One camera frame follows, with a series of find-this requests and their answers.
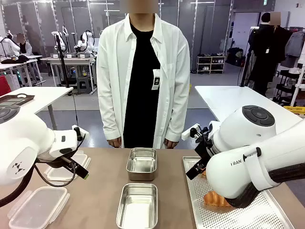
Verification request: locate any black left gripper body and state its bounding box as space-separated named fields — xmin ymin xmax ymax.
xmin=35 ymin=149 xmax=81 ymax=168

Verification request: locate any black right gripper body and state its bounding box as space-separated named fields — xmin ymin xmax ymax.
xmin=194 ymin=137 xmax=214 ymax=167

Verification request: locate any clear plastic container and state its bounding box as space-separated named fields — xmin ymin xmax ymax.
xmin=7 ymin=186 xmax=71 ymax=229

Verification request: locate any person's left forearm white sleeve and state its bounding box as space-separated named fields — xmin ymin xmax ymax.
xmin=164 ymin=90 xmax=190 ymax=143

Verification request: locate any person's right forearm white sleeve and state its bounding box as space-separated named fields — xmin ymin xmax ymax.
xmin=97 ymin=90 xmax=123 ymax=141

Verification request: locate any rectangular steel container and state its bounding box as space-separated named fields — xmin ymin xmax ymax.
xmin=115 ymin=183 xmax=159 ymax=229
xmin=126 ymin=147 xmax=158 ymax=181

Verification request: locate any person's left hand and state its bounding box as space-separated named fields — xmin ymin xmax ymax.
xmin=164 ymin=138 xmax=179 ymax=149

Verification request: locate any person's right hand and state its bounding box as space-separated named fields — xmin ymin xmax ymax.
xmin=107 ymin=137 xmax=122 ymax=148

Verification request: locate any white side table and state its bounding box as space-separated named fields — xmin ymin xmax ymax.
xmin=194 ymin=85 xmax=303 ymax=123
xmin=0 ymin=86 xmax=74 ymax=131

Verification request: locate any perforated aluminium baking tray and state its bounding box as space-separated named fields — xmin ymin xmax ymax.
xmin=182 ymin=156 xmax=295 ymax=229

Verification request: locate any dark brown flat tray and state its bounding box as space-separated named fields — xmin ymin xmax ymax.
xmin=0 ymin=93 xmax=35 ymax=107

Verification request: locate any grey step stool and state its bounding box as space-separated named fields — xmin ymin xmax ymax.
xmin=76 ymin=76 xmax=92 ymax=94

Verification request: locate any white name badge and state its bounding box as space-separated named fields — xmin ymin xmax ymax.
xmin=151 ymin=69 xmax=161 ymax=91

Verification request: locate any wooden shoe shelf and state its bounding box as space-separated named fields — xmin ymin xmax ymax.
xmin=196 ymin=55 xmax=226 ymax=75

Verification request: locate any red chair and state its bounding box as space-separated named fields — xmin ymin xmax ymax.
xmin=0 ymin=75 xmax=12 ymax=97

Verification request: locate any person in white lab coat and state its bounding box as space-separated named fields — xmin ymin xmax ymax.
xmin=96 ymin=13 xmax=191 ymax=149

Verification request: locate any black tripod stand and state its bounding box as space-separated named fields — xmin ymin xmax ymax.
xmin=53 ymin=34 xmax=71 ymax=89

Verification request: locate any yellow flat object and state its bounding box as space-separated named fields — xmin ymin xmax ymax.
xmin=283 ymin=105 xmax=303 ymax=118

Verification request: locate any black bag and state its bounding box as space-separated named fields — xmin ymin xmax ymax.
xmin=227 ymin=47 xmax=244 ymax=67

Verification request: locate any background white workbench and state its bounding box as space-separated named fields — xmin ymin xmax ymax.
xmin=40 ymin=52 xmax=97 ymax=87
xmin=0 ymin=55 xmax=44 ymax=87

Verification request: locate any black utility cart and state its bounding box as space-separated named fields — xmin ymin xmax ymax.
xmin=272 ymin=70 xmax=301 ymax=107

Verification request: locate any black cloth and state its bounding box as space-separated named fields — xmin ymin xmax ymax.
xmin=0 ymin=54 xmax=27 ymax=64

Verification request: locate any background person in black coat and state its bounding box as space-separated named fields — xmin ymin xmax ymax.
xmin=247 ymin=11 xmax=287 ymax=96

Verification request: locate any seated background person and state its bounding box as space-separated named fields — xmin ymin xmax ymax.
xmin=14 ymin=33 xmax=33 ymax=57

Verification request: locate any grey hanging jacket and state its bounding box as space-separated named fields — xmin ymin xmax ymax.
xmin=284 ymin=31 xmax=305 ymax=58

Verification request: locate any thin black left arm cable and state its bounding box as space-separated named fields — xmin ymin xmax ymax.
xmin=34 ymin=164 xmax=77 ymax=187

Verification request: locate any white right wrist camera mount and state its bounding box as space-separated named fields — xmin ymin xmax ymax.
xmin=181 ymin=123 xmax=201 ymax=141

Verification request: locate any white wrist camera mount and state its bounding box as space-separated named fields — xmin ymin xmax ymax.
xmin=181 ymin=123 xmax=201 ymax=141
xmin=71 ymin=124 xmax=90 ymax=142

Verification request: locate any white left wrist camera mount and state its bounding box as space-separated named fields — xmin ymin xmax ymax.
xmin=71 ymin=124 xmax=90 ymax=142

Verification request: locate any black braided left arm cable sleeve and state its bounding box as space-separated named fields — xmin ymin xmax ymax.
xmin=0 ymin=167 xmax=36 ymax=208

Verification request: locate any black braided arm cable sleeve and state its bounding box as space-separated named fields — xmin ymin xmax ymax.
xmin=225 ymin=161 xmax=305 ymax=208
xmin=0 ymin=167 xmax=36 ymax=208

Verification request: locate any black braided right arm cable sleeve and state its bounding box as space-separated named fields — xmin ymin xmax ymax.
xmin=225 ymin=161 xmax=305 ymax=208

